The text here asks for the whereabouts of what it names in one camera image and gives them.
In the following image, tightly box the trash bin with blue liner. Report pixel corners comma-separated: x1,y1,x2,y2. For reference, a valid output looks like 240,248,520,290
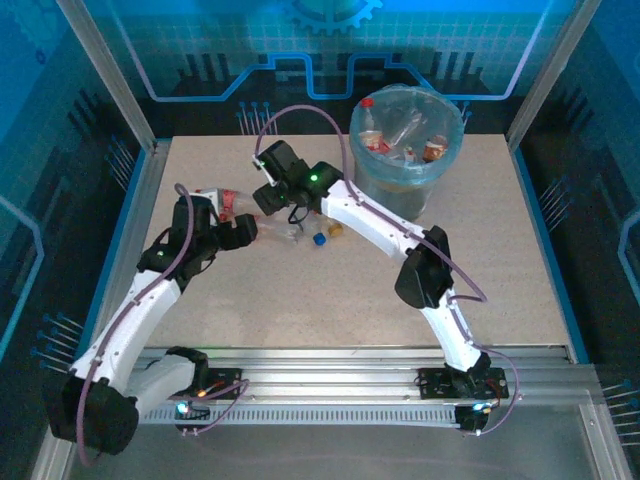
348,84,464,185

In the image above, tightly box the metal mesh waste bin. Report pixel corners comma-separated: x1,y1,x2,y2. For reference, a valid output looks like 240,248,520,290
352,149,441,222

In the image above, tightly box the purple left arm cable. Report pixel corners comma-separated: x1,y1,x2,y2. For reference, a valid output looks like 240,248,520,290
74,183,196,469

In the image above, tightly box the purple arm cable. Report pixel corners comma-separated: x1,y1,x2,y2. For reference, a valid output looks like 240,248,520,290
253,103,489,351
74,183,196,469

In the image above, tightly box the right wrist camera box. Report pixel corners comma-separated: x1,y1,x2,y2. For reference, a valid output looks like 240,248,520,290
252,153,277,190

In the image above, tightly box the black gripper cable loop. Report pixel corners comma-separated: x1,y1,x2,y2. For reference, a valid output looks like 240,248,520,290
286,203,312,232

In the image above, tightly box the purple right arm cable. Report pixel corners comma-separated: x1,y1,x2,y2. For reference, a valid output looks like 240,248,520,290
253,103,489,351

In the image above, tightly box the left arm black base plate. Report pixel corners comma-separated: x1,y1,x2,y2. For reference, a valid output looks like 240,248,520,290
199,367,242,401

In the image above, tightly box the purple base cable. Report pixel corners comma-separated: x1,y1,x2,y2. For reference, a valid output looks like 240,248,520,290
464,344,521,437
179,377,251,437

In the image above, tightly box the aluminium mounting rail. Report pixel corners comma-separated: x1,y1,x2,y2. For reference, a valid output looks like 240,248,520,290
62,347,601,409

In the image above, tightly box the aluminium frame post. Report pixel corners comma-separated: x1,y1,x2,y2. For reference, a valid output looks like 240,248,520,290
54,0,161,151
504,0,604,149

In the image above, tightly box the grey slotted cable duct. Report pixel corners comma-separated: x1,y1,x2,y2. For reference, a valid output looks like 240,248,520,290
139,405,464,427

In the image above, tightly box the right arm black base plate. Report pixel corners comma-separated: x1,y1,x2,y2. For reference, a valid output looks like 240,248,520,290
417,367,510,401

